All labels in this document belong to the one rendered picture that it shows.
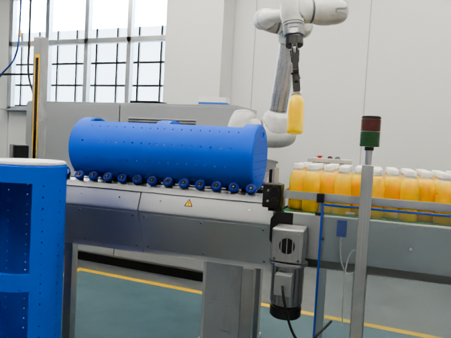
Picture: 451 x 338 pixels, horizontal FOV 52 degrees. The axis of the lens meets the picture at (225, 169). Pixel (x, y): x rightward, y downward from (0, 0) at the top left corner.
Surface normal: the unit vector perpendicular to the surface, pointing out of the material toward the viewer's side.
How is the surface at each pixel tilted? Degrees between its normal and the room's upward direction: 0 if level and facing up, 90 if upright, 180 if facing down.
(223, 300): 90
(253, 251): 109
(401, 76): 90
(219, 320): 90
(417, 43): 90
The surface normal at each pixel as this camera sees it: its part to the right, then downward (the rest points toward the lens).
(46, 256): 0.80, 0.07
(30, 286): 0.50, 0.07
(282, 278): -0.30, 0.04
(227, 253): -0.29, 0.37
